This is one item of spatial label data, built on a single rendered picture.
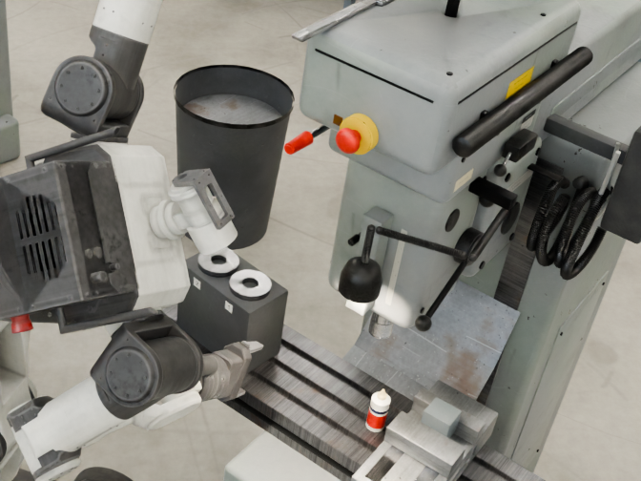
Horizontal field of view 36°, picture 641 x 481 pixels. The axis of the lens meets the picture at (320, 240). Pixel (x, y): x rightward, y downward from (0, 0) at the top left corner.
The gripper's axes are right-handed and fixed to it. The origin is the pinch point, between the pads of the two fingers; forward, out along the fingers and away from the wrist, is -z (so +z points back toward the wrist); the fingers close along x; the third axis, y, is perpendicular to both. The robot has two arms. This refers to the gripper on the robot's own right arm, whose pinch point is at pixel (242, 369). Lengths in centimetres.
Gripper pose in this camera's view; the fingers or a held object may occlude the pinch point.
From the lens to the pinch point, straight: 202.3
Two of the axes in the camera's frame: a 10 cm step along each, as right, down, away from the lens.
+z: -4.9, 0.0, -8.7
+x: 3.6, -9.1, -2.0
